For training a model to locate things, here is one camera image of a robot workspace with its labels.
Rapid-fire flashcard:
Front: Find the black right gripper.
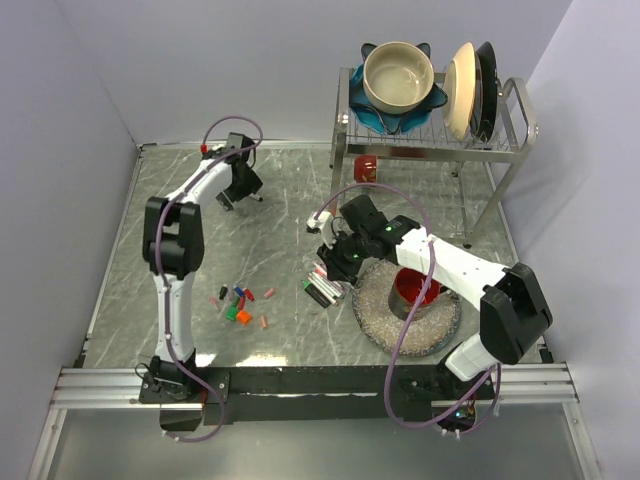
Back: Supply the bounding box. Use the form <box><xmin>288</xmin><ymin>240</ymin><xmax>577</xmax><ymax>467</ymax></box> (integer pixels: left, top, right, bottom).
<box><xmin>317</xmin><ymin>229</ymin><xmax>371</xmax><ymax>283</ymax></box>

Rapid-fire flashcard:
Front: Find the green and black highlighter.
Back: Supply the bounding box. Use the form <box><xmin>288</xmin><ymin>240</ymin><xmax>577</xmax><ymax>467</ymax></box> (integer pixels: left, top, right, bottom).
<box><xmin>301</xmin><ymin>280</ymin><xmax>333</xmax><ymax>308</ymax></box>

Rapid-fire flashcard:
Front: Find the beige ceramic bowl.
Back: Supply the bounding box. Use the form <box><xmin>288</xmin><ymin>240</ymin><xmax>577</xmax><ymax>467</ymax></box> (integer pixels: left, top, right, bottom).
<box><xmin>361</xmin><ymin>41</ymin><xmax>435</xmax><ymax>115</ymax></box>

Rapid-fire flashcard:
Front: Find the black plate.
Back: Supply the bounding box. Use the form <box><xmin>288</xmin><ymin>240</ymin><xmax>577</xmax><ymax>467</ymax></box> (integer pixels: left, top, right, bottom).
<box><xmin>470</xmin><ymin>41</ymin><xmax>499</xmax><ymax>143</ymax></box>

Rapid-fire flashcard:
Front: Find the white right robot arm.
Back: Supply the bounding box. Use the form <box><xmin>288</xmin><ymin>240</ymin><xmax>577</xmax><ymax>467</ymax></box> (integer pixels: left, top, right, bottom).
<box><xmin>307</xmin><ymin>194</ymin><xmax>553</xmax><ymax>398</ymax></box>

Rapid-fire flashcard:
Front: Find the speckled grey plate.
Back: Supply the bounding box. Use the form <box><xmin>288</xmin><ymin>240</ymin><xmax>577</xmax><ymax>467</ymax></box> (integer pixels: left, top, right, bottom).
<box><xmin>353</xmin><ymin>260</ymin><xmax>461</xmax><ymax>357</ymax></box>

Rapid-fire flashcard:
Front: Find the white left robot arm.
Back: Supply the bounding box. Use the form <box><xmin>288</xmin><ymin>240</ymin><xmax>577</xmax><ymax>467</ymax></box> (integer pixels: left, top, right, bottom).
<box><xmin>142</xmin><ymin>133</ymin><xmax>262</xmax><ymax>402</ymax></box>

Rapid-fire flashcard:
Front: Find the orange highlighter cap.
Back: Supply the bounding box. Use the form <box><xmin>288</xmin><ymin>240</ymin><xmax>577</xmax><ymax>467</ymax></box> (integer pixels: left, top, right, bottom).
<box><xmin>236</xmin><ymin>310</ymin><xmax>252</xmax><ymax>325</ymax></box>

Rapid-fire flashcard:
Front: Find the small red cup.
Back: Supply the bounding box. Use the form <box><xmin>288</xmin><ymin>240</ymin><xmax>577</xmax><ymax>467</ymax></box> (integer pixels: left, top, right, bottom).
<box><xmin>353</xmin><ymin>155</ymin><xmax>377</xmax><ymax>183</ymax></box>

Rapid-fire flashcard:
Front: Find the blue star-shaped bowl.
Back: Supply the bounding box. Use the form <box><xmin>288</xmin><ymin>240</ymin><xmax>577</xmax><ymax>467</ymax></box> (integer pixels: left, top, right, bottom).
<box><xmin>349</xmin><ymin>41</ymin><xmax>448</xmax><ymax>134</ymax></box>

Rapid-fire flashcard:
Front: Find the cream plate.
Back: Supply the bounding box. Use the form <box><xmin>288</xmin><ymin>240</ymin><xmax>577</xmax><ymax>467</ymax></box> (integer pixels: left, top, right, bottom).
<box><xmin>443</xmin><ymin>42</ymin><xmax>476</xmax><ymax>141</ymax></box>

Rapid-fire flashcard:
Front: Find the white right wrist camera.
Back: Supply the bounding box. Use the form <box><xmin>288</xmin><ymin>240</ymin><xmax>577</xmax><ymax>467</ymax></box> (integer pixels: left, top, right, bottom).
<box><xmin>306</xmin><ymin>211</ymin><xmax>334</xmax><ymax>249</ymax></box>

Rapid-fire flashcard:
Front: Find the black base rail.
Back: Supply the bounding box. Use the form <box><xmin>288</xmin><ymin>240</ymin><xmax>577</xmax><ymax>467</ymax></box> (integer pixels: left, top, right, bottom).
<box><xmin>139</xmin><ymin>365</ymin><xmax>494</xmax><ymax>425</ymax></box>

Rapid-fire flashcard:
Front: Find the pink pen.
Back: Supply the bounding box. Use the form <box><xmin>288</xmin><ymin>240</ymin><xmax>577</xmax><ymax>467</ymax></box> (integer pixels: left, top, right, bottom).
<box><xmin>314</xmin><ymin>264</ymin><xmax>345</xmax><ymax>294</ymax></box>

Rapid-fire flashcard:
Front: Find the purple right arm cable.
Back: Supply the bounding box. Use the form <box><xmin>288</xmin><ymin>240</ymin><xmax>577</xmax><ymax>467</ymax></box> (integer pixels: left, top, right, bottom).
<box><xmin>312</xmin><ymin>182</ymin><xmax>501</xmax><ymax>435</ymax></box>

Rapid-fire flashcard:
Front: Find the steel dish rack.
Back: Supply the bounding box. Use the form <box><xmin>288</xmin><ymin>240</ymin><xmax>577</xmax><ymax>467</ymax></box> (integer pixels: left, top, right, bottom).
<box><xmin>329</xmin><ymin>68</ymin><xmax>539</xmax><ymax>249</ymax></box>

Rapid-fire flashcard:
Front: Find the black and red mug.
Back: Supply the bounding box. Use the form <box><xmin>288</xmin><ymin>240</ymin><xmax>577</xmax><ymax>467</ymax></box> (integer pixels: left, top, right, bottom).
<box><xmin>387</xmin><ymin>268</ymin><xmax>441</xmax><ymax>321</ymax></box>

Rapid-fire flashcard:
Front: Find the salmon capped white marker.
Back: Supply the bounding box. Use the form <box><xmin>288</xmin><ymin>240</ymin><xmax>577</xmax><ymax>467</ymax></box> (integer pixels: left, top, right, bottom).
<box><xmin>308</xmin><ymin>272</ymin><xmax>343</xmax><ymax>305</ymax></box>

